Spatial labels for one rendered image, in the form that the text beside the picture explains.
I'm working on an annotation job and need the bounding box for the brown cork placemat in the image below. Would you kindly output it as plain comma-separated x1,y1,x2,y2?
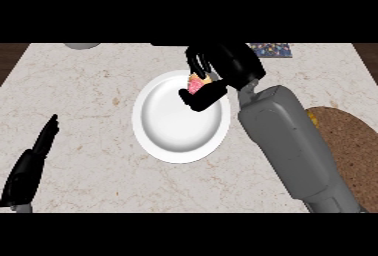
304,106,378,214

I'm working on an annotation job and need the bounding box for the dark multicoloured patterned box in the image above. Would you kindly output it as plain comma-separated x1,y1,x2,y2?
246,42,293,59

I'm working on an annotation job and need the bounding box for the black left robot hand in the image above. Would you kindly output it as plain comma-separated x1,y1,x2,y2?
0,113,60,208

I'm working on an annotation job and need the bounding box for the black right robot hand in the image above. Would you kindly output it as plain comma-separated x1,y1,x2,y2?
177,42,267,113

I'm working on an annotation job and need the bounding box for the grey round object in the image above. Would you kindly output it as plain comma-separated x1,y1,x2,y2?
62,42,103,51

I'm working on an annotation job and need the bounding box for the white round plate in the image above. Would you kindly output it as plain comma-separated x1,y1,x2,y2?
131,69,233,165

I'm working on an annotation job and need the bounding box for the pink frosted cupcake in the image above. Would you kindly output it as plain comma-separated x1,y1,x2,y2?
186,73,215,96

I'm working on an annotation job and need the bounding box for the small yellow object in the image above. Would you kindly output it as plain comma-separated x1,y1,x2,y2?
305,110,320,128

